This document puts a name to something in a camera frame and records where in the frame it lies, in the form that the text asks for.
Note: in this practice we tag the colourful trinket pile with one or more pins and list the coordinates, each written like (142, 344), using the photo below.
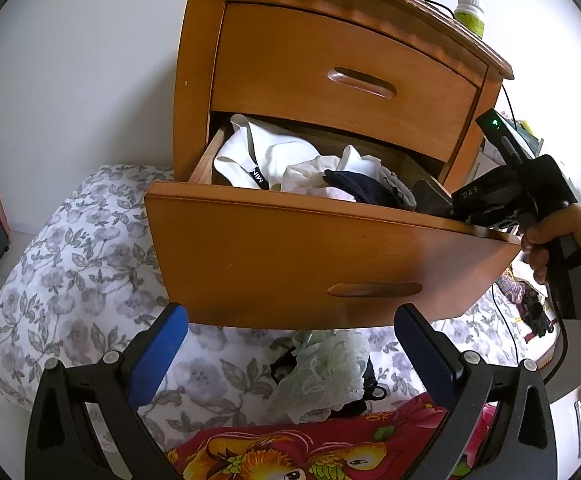
(528, 303)

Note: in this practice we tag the person's right hand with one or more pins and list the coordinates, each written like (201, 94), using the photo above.
(564, 222)

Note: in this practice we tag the green pill bottle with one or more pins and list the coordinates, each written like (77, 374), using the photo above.
(471, 16)

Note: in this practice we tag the pale green lace garment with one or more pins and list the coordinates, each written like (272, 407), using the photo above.
(351, 343)

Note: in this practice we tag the wooden nightstand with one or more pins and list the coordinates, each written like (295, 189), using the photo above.
(410, 22)

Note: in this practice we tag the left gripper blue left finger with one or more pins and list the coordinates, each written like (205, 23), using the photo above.
(151, 352)

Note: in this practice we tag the navy blue garment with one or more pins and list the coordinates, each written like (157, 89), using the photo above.
(363, 188)

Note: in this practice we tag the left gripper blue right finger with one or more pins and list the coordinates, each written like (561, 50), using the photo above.
(433, 357)

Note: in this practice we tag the red floral cushion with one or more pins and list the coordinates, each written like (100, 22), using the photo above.
(373, 446)

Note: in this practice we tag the wooden drawer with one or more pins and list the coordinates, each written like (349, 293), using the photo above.
(301, 66)
(262, 259)

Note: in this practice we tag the white garment with black label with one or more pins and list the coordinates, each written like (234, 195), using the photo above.
(258, 153)

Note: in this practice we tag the white small cloth with label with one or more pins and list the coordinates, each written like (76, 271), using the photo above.
(306, 178)

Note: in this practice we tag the floral grey white quilt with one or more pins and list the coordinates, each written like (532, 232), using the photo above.
(90, 281)

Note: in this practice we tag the black lace garment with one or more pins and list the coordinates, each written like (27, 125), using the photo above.
(320, 389)

